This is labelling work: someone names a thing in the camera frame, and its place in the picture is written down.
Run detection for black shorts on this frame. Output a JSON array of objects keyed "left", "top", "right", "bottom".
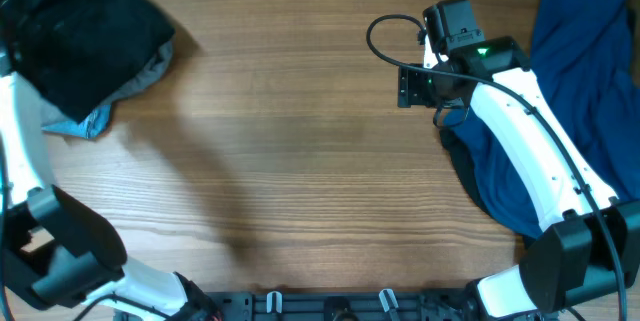
[{"left": 1, "top": 0, "right": 174, "bottom": 122}]

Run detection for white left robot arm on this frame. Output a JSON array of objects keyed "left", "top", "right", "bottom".
[{"left": 1, "top": 51, "right": 217, "bottom": 320}]

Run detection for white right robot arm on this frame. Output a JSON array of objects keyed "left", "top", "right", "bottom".
[{"left": 398, "top": 31, "right": 639, "bottom": 320}]

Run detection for black garment under shirt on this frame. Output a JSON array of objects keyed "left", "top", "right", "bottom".
[{"left": 439, "top": 129, "right": 490, "bottom": 215}]

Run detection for blue shirt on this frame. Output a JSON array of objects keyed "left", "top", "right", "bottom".
[{"left": 450, "top": 0, "right": 639, "bottom": 245}]

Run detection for folded light blue jeans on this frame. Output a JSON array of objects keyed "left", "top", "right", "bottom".
[{"left": 42, "top": 105, "right": 112, "bottom": 139}]

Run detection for folded grey shorts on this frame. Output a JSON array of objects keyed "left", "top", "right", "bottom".
[{"left": 41, "top": 41, "right": 174, "bottom": 127}]

